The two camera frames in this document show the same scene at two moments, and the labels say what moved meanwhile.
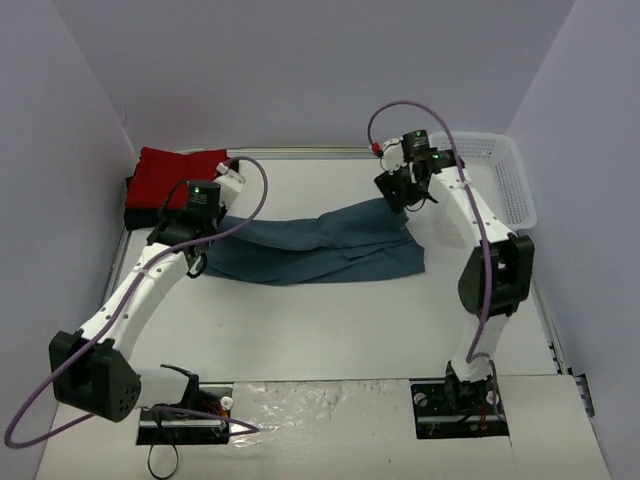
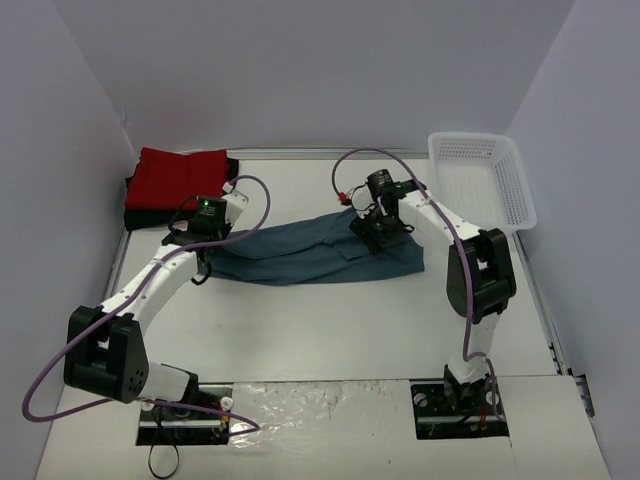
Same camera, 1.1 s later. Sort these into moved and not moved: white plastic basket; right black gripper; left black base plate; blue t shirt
Moved: right black gripper
Not moved: left black base plate; blue t shirt; white plastic basket
